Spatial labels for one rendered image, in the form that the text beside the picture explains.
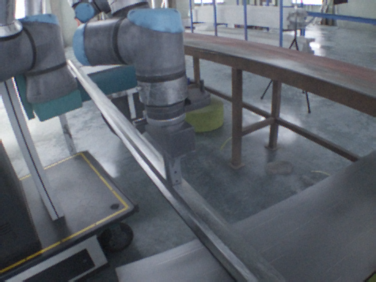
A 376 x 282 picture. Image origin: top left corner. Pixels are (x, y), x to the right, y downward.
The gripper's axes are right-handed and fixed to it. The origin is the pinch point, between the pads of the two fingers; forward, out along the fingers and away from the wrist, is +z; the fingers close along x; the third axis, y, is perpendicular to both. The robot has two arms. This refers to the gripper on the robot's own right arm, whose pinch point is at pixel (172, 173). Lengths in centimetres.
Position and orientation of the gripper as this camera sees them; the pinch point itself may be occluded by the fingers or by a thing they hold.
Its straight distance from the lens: 58.5
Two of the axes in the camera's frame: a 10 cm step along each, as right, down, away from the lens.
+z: 0.7, 8.7, 5.0
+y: -8.6, 3.0, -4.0
